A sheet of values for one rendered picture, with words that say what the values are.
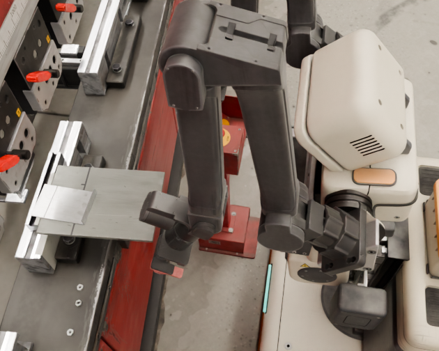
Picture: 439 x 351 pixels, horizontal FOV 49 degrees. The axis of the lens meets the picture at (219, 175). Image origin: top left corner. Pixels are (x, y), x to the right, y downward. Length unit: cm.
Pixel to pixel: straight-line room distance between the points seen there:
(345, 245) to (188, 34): 47
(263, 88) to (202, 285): 162
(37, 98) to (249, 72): 63
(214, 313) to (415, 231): 98
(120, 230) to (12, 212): 139
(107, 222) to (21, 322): 30
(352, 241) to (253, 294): 126
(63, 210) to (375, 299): 80
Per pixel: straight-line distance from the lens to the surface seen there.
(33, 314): 122
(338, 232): 83
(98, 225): 112
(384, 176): 89
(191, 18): 53
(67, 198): 117
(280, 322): 175
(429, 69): 294
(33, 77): 97
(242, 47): 51
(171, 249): 97
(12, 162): 89
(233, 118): 161
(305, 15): 102
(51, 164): 125
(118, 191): 115
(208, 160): 67
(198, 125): 61
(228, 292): 207
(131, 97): 148
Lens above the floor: 196
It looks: 58 degrees down
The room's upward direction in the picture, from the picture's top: 3 degrees counter-clockwise
